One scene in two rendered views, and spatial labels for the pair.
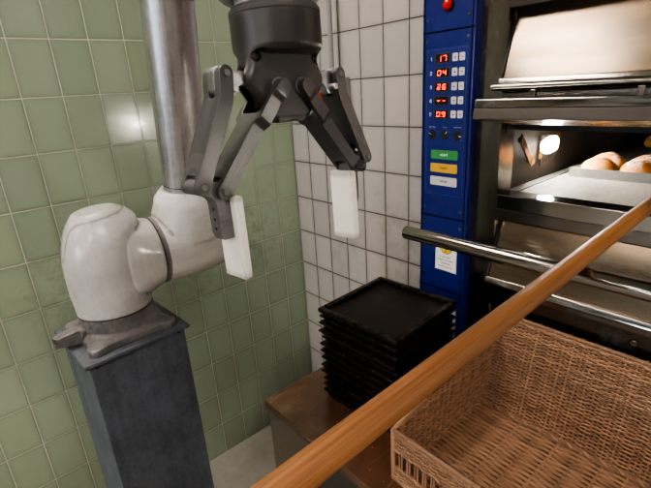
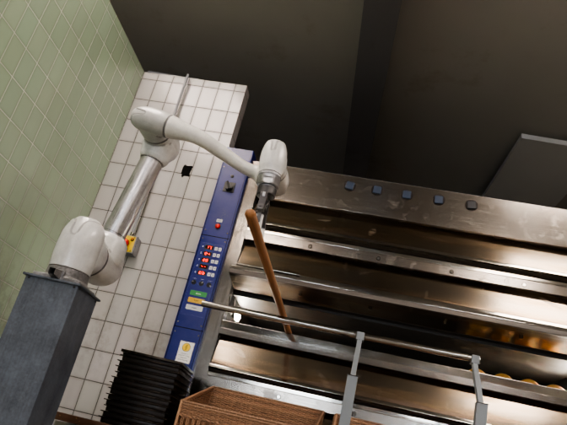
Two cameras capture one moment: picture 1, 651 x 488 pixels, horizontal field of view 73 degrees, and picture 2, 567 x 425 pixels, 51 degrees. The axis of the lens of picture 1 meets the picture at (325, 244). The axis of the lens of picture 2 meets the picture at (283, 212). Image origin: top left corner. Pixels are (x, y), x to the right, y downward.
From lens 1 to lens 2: 2.02 m
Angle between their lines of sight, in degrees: 57
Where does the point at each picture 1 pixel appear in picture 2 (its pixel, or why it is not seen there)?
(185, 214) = (119, 245)
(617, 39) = (283, 262)
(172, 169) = (121, 223)
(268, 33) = (272, 191)
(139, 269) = (101, 256)
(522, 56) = (246, 258)
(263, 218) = not seen: hidden behind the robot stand
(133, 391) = (75, 316)
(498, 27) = (237, 244)
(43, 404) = not seen: outside the picture
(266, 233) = not seen: hidden behind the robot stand
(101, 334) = (75, 277)
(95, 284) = (89, 250)
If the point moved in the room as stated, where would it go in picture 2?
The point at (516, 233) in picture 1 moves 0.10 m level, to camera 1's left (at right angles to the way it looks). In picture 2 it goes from (228, 343) to (213, 337)
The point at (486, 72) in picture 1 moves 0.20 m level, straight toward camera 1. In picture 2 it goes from (228, 260) to (241, 252)
